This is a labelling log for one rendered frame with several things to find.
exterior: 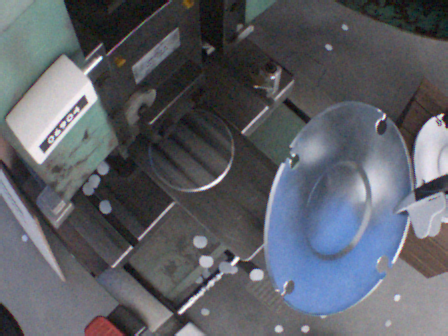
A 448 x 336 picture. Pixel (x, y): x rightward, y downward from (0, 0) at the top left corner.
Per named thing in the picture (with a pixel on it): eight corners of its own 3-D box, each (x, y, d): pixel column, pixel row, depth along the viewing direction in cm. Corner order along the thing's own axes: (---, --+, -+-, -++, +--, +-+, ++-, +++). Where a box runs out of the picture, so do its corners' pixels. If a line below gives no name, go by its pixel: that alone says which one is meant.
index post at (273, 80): (279, 88, 109) (283, 67, 99) (268, 99, 108) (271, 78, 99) (266, 77, 109) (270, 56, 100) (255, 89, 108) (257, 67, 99)
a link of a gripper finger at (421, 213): (389, 250, 66) (447, 227, 60) (383, 201, 68) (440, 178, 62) (398, 248, 69) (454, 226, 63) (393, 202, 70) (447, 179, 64)
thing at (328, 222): (332, 70, 87) (328, 68, 86) (445, 172, 64) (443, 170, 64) (241, 240, 96) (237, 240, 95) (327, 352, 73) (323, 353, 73)
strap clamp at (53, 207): (115, 161, 105) (106, 142, 95) (57, 229, 102) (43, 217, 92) (94, 138, 106) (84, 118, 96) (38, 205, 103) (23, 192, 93)
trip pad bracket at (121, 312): (157, 327, 116) (145, 326, 97) (128, 352, 114) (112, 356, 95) (134, 307, 117) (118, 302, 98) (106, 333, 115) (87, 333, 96)
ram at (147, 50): (227, 87, 89) (230, -10, 60) (148, 166, 86) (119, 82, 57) (145, 24, 92) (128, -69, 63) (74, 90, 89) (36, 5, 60)
